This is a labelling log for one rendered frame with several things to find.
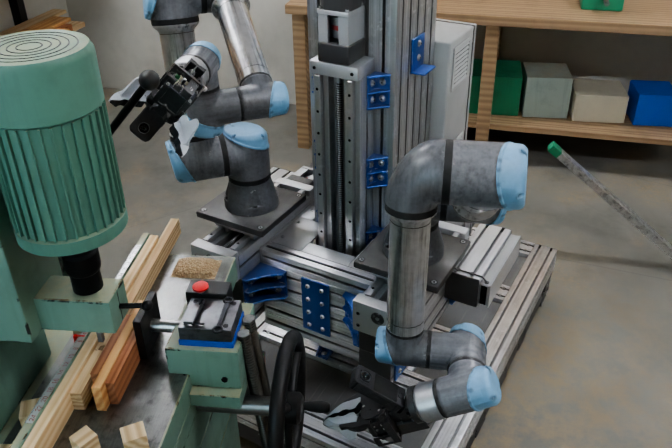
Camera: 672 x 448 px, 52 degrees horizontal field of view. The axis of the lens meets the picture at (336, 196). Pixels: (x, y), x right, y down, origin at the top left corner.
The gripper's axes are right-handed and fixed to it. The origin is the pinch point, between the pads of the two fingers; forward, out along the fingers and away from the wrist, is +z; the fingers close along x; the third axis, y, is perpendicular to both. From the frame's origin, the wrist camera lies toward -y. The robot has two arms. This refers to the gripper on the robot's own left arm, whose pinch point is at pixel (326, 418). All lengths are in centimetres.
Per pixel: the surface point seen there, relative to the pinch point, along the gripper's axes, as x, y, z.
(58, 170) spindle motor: -14, -73, 0
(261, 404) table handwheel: -8.0, -15.2, 3.9
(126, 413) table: -19.9, -31.7, 17.6
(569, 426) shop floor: 69, 96, -23
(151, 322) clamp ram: -3.4, -37.3, 16.1
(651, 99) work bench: 262, 94, -90
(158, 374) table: -10.4, -30.6, 16.1
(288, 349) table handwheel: -5.8, -23.8, -7.0
